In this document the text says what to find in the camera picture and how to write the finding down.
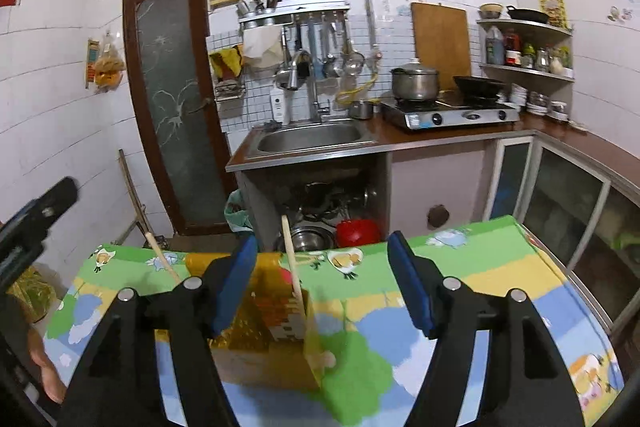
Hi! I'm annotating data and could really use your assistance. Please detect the black wok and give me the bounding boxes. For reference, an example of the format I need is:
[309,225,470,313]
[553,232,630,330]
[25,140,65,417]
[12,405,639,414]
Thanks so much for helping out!
[454,76,506,106]

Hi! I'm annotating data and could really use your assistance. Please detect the green trash bin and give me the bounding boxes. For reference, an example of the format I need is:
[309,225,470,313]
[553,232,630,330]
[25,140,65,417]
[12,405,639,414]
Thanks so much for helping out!
[224,190,254,234]

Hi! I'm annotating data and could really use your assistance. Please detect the rectangular wooden cutting board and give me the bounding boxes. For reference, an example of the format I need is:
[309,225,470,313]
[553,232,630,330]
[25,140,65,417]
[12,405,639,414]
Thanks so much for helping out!
[411,2,471,89]

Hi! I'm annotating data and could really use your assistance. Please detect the yellow wall poster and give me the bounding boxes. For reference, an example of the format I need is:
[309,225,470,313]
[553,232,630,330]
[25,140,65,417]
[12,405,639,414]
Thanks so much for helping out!
[538,0,570,29]

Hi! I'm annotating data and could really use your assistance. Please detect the white soap bottle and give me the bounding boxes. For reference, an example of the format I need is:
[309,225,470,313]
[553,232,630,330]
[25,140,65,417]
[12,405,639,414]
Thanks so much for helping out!
[270,86,286,124]

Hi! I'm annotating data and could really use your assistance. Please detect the chrome faucet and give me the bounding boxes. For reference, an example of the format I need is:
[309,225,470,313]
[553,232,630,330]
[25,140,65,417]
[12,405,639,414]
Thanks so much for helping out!
[285,50,331,124]

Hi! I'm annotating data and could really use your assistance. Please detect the red bowl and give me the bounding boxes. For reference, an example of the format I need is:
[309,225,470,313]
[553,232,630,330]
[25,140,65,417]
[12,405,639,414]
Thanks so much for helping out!
[335,219,382,248]

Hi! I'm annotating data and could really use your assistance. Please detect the dark brown glass door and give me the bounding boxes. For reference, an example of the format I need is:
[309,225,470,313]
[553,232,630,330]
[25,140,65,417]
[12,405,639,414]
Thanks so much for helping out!
[122,0,236,235]

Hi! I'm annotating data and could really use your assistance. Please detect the steel utensil rack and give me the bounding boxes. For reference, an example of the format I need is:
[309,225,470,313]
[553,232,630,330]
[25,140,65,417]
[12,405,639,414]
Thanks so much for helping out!
[239,0,350,28]

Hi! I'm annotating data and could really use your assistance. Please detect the person's left hand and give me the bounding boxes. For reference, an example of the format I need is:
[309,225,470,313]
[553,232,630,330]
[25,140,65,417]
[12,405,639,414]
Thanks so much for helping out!
[27,326,66,404]

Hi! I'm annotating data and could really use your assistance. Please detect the yellow rubber gloves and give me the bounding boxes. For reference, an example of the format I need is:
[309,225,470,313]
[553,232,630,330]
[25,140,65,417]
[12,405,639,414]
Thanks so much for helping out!
[209,44,244,81]

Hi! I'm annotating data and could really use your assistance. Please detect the corner wall shelf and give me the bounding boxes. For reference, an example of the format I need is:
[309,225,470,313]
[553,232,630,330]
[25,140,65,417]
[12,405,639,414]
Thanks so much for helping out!
[476,17,575,81]

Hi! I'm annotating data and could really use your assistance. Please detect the hanging orange plastic bag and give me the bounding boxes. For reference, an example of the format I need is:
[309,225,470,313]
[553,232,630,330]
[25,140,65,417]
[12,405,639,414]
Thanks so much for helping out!
[94,30,125,92]

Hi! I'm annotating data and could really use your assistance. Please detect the steel gas stove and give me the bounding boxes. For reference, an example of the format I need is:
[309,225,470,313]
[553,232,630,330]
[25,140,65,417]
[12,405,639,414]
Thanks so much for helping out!
[380,100,520,131]

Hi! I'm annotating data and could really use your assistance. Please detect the colourful cartoon tablecloth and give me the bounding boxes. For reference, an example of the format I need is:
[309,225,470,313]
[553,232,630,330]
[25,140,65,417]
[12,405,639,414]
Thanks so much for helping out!
[44,217,636,426]

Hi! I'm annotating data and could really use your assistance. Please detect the steel kitchen sink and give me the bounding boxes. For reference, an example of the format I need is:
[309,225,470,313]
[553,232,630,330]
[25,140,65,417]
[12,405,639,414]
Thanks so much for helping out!
[247,119,375,157]

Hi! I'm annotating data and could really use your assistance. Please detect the steel cooking pot with lid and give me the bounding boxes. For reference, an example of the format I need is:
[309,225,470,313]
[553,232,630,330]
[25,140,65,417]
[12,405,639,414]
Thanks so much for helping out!
[390,58,440,103]

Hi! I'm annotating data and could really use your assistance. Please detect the wooden chopstick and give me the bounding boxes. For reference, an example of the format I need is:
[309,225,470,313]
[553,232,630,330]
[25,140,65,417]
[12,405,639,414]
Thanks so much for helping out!
[281,215,305,313]
[144,232,181,284]

